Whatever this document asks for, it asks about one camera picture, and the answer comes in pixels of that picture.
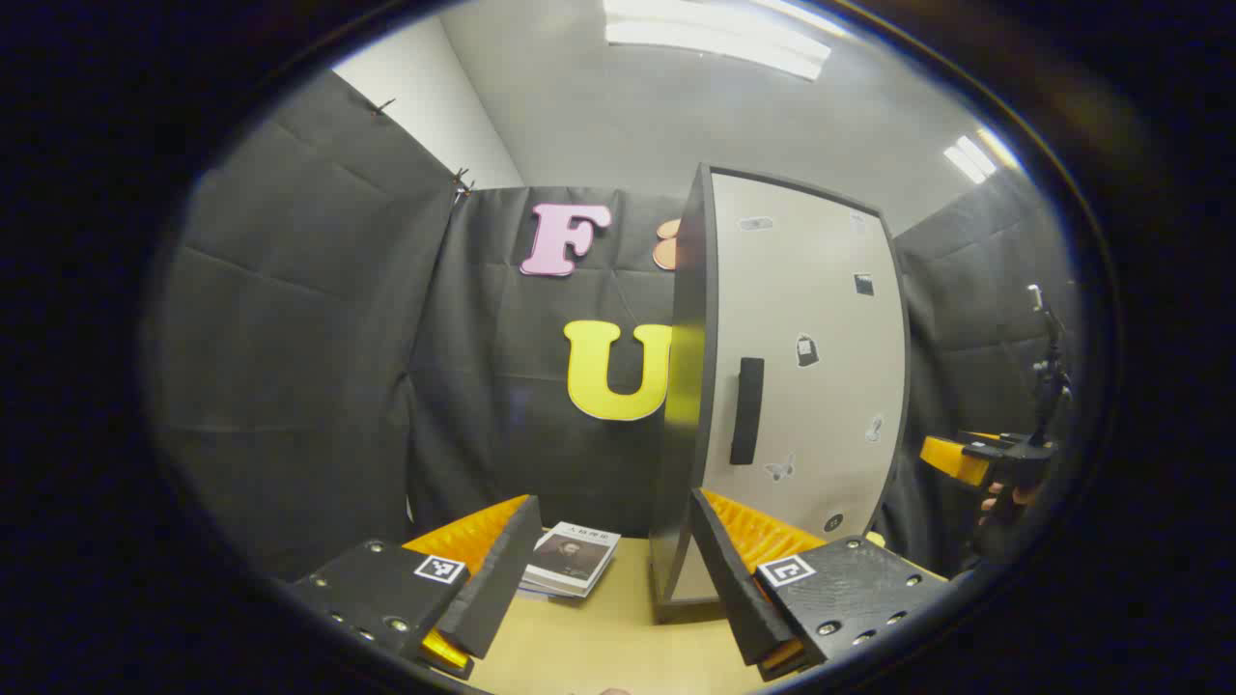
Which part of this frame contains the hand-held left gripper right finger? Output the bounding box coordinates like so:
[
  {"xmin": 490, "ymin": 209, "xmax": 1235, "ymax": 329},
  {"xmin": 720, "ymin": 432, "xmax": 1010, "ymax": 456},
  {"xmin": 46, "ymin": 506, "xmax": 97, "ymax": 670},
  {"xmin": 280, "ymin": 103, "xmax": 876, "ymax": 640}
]
[{"xmin": 689, "ymin": 487, "xmax": 952, "ymax": 681}]

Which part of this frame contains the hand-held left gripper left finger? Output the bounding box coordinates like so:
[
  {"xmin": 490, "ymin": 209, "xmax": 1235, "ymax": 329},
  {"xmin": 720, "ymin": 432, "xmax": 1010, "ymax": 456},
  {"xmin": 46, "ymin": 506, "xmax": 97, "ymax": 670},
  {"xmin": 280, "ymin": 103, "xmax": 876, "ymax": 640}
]
[{"xmin": 290, "ymin": 494, "xmax": 544, "ymax": 681}]

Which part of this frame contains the black cabinet door handle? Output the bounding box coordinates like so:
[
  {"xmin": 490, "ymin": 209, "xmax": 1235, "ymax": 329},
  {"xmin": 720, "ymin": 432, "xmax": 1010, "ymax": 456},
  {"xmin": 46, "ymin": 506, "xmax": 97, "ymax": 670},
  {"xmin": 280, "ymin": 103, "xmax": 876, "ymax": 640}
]
[{"xmin": 729, "ymin": 357, "xmax": 766, "ymax": 466}]

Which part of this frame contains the dark grey cabinet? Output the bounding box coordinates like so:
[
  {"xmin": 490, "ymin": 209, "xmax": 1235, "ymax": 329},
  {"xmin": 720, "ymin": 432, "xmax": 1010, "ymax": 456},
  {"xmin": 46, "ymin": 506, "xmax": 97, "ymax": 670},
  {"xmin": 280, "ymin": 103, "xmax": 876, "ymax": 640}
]
[{"xmin": 649, "ymin": 162, "xmax": 720, "ymax": 609}]

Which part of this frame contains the grey cabinet door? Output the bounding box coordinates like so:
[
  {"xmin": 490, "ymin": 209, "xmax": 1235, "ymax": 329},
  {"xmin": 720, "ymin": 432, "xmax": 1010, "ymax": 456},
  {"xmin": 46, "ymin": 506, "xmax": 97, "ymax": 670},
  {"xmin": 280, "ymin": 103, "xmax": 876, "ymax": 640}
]
[{"xmin": 693, "ymin": 164, "xmax": 911, "ymax": 607}]

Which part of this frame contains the small ceiling light panel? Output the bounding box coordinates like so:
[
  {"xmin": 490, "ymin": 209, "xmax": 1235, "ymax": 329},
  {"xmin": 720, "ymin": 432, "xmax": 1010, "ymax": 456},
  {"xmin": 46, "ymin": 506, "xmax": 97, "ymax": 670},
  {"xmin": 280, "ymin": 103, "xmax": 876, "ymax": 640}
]
[{"xmin": 943, "ymin": 130, "xmax": 1021, "ymax": 184}]

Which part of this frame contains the black backdrop cloth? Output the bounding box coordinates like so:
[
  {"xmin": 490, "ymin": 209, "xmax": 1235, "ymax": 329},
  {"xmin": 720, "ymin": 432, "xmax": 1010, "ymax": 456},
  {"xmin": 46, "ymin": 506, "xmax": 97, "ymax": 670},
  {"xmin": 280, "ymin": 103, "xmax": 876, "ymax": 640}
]
[{"xmin": 145, "ymin": 68, "xmax": 1087, "ymax": 580}]

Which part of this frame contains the long ceiling light panel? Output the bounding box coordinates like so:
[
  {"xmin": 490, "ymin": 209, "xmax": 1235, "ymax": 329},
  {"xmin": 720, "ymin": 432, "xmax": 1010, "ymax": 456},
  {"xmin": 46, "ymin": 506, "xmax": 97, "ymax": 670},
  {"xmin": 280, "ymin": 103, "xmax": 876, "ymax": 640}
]
[{"xmin": 604, "ymin": 0, "xmax": 833, "ymax": 81}]

